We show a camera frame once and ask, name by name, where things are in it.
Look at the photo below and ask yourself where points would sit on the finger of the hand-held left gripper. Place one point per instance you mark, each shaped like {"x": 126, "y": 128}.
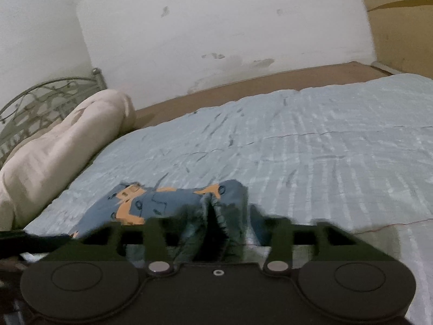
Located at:
{"x": 30, "y": 242}

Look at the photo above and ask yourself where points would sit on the light blue textured blanket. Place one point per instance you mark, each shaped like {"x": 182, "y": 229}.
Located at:
{"x": 304, "y": 142}

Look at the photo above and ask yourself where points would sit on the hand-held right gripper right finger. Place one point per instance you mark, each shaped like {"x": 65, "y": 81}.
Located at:
{"x": 279, "y": 243}

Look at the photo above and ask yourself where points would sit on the brown cardboard wall panel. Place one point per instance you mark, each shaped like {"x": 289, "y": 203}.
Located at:
{"x": 399, "y": 34}

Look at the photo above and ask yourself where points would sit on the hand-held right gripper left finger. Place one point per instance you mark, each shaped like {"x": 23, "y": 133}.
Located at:
{"x": 159, "y": 243}

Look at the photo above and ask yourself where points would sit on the cream bolster pillow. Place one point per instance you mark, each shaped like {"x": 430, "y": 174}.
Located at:
{"x": 61, "y": 149}

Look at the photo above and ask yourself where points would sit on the blue pants with orange cars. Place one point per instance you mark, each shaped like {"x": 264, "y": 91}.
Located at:
{"x": 142, "y": 206}

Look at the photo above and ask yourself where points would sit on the brown mattress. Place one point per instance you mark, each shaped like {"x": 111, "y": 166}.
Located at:
{"x": 270, "y": 78}

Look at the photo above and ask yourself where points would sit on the grey metal bed headboard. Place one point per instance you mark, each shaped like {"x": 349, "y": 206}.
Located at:
{"x": 100, "y": 81}

